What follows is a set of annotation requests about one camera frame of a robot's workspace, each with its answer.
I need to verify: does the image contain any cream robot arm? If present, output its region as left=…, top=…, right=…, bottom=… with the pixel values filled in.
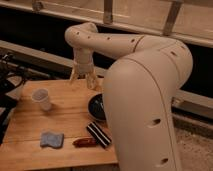
left=65, top=22, right=193, bottom=171

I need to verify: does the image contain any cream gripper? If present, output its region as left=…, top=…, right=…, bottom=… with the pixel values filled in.
left=69, top=49, right=99, bottom=90

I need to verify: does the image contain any black ceramic bowl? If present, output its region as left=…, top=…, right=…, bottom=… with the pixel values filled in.
left=88, top=94, right=106, bottom=121

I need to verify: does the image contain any black white striped block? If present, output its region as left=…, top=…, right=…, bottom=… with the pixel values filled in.
left=86, top=122, right=112, bottom=148

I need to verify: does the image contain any black equipment with cables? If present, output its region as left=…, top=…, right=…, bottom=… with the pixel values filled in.
left=0, top=53, right=26, bottom=145

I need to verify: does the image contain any metal window railing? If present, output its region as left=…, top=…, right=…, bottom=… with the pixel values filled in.
left=0, top=0, right=213, bottom=40

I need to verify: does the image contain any blue sponge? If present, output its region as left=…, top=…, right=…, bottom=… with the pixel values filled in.
left=40, top=132, right=64, bottom=149

